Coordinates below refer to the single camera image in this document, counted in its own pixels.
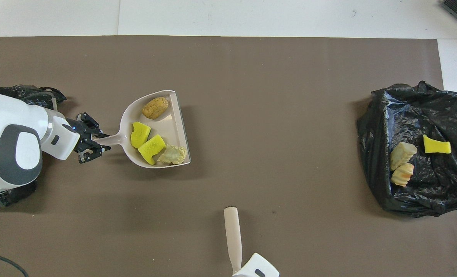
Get yellow sponge chunk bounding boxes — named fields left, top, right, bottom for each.
left=130, top=122, right=152, bottom=149

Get pale pink plastic dustpan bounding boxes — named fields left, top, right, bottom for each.
left=92, top=90, right=192, bottom=169

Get brown bread roll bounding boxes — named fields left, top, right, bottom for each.
left=142, top=97, right=169, bottom=120

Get black plastic trash bag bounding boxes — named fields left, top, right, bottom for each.
left=0, top=85, right=67, bottom=207
left=357, top=80, right=457, bottom=218

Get beige hand brush black bristles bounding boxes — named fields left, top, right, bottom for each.
left=223, top=206, right=243, bottom=275

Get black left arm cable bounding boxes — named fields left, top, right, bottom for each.
left=0, top=251, right=30, bottom=277

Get striped croissant bread piece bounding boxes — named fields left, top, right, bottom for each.
left=157, top=144, right=188, bottom=165

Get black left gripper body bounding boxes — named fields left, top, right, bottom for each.
left=68, top=117, right=95, bottom=153

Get brown table mat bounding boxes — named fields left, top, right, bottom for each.
left=0, top=36, right=457, bottom=277

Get yellow notched sponge piece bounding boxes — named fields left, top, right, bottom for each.
left=137, top=134, right=167, bottom=165

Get beige foam rock chunk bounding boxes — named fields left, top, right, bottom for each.
left=391, top=163, right=415, bottom=188
left=390, top=142, right=418, bottom=171

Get yellow sponge wedge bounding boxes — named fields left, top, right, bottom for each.
left=423, top=134, right=452, bottom=154

